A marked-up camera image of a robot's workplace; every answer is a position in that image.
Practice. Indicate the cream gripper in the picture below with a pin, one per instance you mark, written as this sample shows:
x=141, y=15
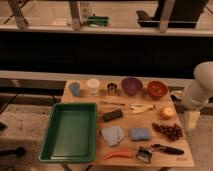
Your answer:
x=191, y=119

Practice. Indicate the blue sponge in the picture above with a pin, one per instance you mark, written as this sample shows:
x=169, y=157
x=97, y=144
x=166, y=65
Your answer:
x=138, y=134

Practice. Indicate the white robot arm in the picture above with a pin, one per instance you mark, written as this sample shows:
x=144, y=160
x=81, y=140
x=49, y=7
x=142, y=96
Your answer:
x=196, y=95

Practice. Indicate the red bowl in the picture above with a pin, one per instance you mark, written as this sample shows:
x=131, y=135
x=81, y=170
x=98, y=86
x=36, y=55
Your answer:
x=157, y=89

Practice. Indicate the purple bowl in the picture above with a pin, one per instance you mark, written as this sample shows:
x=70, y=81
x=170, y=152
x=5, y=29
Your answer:
x=131, y=86

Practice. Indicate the bunch of red grapes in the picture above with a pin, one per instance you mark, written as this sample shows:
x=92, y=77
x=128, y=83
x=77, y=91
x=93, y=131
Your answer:
x=173, y=132

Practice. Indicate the yellow apple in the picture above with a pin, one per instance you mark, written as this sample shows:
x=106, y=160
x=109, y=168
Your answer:
x=167, y=113

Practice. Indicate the metal binder clip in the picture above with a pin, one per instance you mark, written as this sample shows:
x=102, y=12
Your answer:
x=144, y=155

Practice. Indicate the orange chili pepper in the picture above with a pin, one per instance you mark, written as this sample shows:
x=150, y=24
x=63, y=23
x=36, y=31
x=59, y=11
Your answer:
x=118, y=153

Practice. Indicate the black rectangular block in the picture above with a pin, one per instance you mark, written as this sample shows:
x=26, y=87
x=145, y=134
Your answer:
x=112, y=115

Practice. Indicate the blue folded cloth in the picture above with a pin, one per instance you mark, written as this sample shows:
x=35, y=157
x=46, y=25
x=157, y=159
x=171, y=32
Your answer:
x=113, y=135

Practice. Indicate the small metal cup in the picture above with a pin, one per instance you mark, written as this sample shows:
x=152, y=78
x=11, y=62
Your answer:
x=112, y=88

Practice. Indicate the thin brown stick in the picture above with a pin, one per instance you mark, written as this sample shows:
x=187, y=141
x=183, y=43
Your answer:
x=112, y=103

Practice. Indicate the white cup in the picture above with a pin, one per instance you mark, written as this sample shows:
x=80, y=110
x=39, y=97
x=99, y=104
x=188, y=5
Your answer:
x=93, y=86

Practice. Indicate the blue cup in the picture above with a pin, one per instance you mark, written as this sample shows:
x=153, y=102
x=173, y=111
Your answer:
x=74, y=88

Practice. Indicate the green plastic tray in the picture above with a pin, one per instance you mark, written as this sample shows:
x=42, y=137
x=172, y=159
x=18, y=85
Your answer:
x=70, y=136

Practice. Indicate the green box on shelf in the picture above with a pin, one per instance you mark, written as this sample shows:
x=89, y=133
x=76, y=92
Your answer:
x=97, y=20

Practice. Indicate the black handled peeler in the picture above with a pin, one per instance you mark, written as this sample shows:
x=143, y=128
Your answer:
x=167, y=149

